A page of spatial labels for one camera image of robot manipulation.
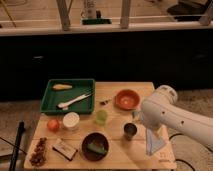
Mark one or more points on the green plastic cup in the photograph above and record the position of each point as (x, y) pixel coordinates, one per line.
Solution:
(101, 117)

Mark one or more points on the black pole left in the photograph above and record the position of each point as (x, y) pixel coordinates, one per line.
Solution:
(16, 148)

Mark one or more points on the dark brown bowl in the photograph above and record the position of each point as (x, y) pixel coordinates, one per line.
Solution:
(96, 138)

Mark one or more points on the brown grape bunch toy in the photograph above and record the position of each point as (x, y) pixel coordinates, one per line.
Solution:
(38, 156)

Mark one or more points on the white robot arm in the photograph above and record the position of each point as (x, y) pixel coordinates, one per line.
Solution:
(159, 109)

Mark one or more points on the white plastic cup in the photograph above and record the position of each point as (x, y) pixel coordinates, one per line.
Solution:
(71, 120)

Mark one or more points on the orange plastic bowl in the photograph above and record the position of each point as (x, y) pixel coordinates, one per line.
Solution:
(127, 99)

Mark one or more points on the green item in bowl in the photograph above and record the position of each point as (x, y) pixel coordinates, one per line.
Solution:
(95, 148)

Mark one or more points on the yellow corn cob toy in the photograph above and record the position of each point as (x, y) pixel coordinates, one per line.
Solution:
(61, 87)

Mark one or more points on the small dark table item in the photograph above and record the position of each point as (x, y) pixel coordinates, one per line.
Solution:
(106, 101)

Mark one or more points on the brown cardboard box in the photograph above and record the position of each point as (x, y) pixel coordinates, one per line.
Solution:
(64, 149)

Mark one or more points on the green plastic tray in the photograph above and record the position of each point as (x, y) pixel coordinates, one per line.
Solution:
(52, 97)

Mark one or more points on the blue sponge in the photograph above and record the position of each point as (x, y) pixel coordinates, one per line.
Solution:
(135, 115)

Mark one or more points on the blue folded cloth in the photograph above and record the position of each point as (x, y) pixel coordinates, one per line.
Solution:
(154, 142)

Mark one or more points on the metal cup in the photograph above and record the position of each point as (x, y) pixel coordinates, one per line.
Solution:
(130, 130)

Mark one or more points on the orange tomato toy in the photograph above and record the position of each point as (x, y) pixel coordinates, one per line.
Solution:
(53, 125)

